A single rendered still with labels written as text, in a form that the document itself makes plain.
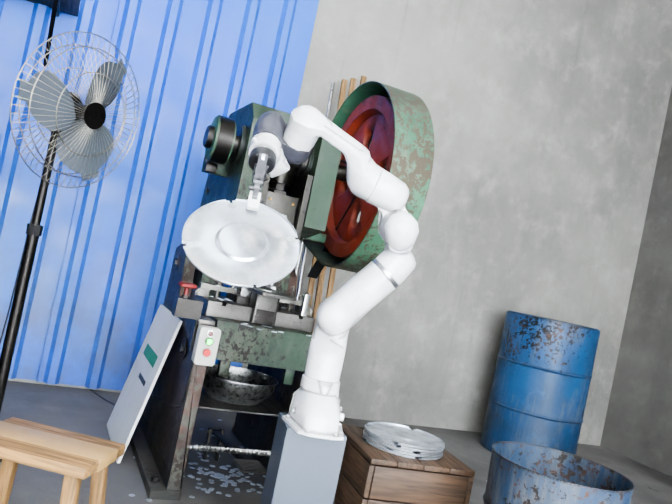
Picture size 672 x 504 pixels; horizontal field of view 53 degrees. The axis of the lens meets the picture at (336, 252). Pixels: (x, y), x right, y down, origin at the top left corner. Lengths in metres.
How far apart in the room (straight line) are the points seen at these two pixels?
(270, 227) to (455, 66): 3.10
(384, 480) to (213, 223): 1.06
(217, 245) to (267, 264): 0.13
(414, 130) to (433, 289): 2.02
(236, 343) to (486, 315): 2.55
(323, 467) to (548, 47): 3.77
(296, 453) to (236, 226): 0.70
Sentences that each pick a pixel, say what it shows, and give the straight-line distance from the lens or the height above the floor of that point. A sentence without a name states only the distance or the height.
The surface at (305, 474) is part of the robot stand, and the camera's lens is 2.03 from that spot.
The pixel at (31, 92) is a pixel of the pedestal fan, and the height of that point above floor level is 1.30.
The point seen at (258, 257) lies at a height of 0.91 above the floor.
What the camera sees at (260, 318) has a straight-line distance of 2.62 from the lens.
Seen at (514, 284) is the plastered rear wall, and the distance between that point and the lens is 4.87.
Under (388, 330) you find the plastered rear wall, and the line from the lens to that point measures 4.37.
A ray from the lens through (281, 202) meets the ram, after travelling 2.72.
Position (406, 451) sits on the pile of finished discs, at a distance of 2.35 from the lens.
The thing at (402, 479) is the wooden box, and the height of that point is 0.30.
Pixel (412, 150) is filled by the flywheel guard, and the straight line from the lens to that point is 2.61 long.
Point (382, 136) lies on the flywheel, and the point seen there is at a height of 1.51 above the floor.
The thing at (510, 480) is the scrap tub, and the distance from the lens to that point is 2.10.
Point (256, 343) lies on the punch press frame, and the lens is 2.57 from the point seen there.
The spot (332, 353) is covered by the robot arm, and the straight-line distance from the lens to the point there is 2.00.
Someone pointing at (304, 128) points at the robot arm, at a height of 1.29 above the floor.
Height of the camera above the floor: 0.93
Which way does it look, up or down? 1 degrees up
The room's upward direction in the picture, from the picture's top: 12 degrees clockwise
